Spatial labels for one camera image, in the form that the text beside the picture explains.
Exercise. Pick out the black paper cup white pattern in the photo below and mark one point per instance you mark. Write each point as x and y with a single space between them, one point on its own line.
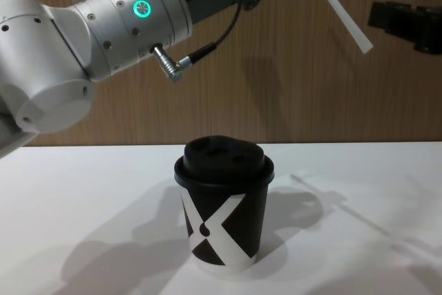
221 226

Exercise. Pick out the black plastic cup lid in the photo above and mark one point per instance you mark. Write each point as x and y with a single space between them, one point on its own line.
222 167

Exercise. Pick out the white paper-wrapped straw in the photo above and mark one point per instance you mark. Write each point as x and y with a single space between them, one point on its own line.
340 11

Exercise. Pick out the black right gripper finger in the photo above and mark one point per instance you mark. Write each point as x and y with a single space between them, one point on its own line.
430 30
392 18

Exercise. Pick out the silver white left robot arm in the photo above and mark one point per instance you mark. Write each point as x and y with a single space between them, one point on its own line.
52 43

